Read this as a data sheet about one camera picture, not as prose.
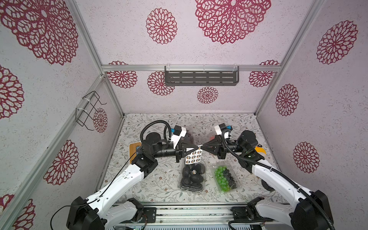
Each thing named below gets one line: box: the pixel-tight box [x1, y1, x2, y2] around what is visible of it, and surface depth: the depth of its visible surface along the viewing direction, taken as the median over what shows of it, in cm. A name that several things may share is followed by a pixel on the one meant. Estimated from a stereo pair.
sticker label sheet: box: [184, 144, 204, 165], surface depth 66 cm
